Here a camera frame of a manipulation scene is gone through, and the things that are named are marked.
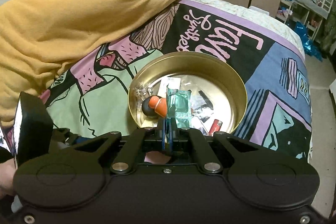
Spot orange tube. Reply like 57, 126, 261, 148
148, 96, 167, 118

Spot green foil sachet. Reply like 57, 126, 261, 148
166, 88, 192, 128

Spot colourful printed bed cover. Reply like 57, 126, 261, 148
39, 0, 311, 160

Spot clear bag hair ties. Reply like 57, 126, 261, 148
132, 83, 156, 101

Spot green jacket hanging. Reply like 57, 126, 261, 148
320, 12, 335, 55

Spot white soap packet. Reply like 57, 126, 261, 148
157, 77, 181, 97

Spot blue plastic bag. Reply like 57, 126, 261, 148
294, 22, 323, 62

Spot yellow fleece blanket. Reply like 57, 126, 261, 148
1, 0, 176, 127

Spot round gold tin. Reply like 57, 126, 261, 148
128, 52, 247, 133

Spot red clear lighter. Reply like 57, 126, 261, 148
209, 119, 223, 136

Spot black round case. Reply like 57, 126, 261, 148
141, 97, 158, 118

